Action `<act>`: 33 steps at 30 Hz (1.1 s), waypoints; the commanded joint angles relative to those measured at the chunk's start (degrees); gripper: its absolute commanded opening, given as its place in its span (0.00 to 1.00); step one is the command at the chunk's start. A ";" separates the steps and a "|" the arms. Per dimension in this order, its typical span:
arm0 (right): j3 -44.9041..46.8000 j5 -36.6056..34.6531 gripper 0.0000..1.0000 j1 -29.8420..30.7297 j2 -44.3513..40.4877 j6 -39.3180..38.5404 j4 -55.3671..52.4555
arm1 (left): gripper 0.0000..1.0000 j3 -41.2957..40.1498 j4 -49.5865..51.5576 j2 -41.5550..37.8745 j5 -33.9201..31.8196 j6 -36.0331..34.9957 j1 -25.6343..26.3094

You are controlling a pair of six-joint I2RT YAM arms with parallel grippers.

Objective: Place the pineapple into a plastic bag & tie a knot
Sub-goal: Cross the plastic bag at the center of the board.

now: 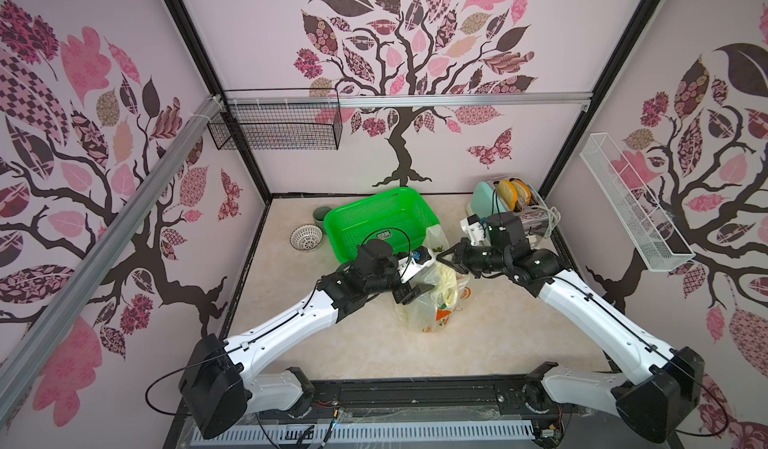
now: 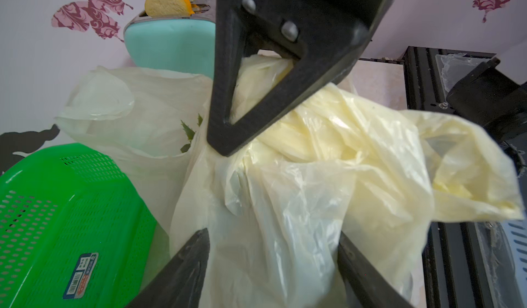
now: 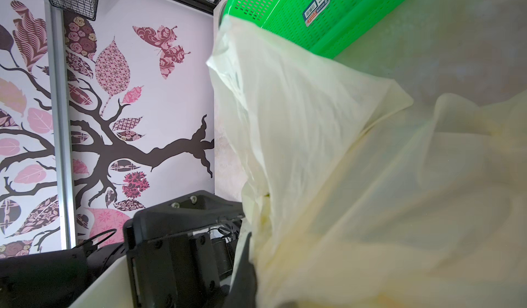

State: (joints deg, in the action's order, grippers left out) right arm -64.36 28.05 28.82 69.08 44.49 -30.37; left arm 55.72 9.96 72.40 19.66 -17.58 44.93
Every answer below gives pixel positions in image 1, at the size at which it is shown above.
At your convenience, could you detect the yellow plastic bag orange print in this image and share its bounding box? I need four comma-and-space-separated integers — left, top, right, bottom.
395, 261, 472, 333

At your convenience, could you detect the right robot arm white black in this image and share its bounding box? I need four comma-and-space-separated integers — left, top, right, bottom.
437, 212, 732, 443

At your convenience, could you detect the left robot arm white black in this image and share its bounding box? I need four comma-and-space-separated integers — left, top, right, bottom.
177, 239, 436, 440

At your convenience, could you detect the yellow bread slice in toaster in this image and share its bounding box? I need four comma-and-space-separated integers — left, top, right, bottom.
497, 180, 519, 212

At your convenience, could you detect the mint green toaster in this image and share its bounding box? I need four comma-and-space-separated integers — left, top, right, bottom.
466, 177, 562, 249

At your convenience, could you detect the green plastic basket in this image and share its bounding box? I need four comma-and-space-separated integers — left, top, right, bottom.
324, 187, 440, 264

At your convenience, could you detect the orange bread slice in toaster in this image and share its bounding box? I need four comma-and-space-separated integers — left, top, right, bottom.
511, 179, 533, 206

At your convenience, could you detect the white sink strainer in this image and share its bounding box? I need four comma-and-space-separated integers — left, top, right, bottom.
289, 224, 323, 252

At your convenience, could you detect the small green bowl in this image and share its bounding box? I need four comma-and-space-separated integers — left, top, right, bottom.
312, 206, 332, 224

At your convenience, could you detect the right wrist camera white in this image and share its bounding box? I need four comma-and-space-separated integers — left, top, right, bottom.
460, 214, 487, 247

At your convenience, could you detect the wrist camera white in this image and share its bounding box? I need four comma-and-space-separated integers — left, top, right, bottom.
460, 214, 487, 247
398, 246, 435, 283

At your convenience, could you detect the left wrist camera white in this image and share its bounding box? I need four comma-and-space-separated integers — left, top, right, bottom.
398, 246, 435, 283

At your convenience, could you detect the white toaster power cable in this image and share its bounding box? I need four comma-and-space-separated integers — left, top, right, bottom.
527, 189, 563, 239

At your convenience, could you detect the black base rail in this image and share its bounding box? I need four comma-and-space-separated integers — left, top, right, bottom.
163, 375, 651, 448

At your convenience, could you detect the white slotted cable duct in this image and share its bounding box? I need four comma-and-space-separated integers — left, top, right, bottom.
186, 420, 534, 448

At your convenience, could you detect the white wire wall shelf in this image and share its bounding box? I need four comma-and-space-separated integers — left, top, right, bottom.
580, 133, 695, 272

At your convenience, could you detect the black wire wall basket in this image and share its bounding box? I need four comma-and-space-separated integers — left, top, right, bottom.
208, 87, 343, 151

